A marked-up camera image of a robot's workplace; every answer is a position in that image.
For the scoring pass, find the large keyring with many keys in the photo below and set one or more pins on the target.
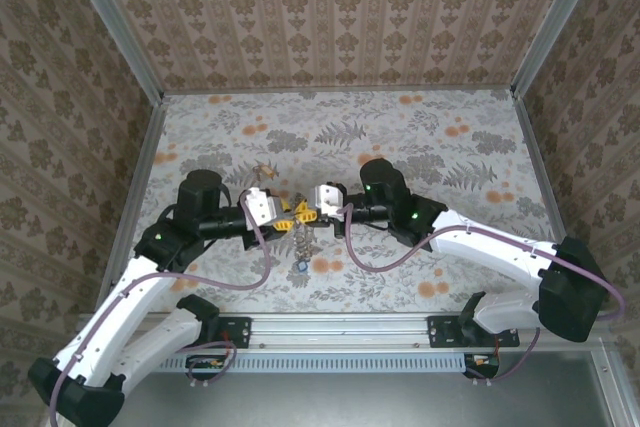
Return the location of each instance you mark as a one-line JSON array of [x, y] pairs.
[[301, 242]]

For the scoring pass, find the small brass key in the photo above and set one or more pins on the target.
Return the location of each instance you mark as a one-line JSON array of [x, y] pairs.
[[266, 171]]

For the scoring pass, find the key with blue cap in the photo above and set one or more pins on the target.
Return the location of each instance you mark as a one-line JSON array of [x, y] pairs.
[[301, 267]]

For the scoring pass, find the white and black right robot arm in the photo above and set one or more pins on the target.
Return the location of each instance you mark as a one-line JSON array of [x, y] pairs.
[[490, 252]]

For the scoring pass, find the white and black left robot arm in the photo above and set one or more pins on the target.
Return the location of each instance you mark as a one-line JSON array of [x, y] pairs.
[[125, 317]]

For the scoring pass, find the small wiring connector board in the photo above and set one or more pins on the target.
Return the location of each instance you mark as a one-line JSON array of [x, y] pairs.
[[205, 363], [484, 362]]

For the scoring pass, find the grey metal panel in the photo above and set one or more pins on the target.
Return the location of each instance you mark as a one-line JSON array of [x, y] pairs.
[[325, 402]]

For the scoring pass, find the aluminium side rail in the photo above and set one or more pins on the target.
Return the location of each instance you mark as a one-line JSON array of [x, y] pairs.
[[135, 172], [537, 157]]

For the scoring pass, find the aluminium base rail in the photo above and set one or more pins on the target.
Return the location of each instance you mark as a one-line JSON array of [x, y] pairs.
[[325, 329]]

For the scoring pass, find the aluminium back rail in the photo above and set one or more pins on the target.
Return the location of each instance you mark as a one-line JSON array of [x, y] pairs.
[[340, 91]]

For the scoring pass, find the aluminium frame post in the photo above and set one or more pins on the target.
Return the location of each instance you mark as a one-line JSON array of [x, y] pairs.
[[557, 22], [112, 22]]

